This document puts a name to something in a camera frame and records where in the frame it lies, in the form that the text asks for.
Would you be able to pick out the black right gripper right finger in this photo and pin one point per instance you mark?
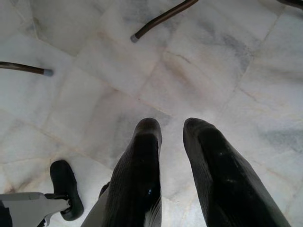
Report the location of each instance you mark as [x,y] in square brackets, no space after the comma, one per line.
[225,184]

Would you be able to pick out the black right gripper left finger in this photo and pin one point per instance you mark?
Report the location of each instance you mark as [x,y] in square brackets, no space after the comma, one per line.
[135,179]

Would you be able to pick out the grey robot leg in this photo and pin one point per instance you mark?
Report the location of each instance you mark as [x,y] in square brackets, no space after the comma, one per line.
[23,208]

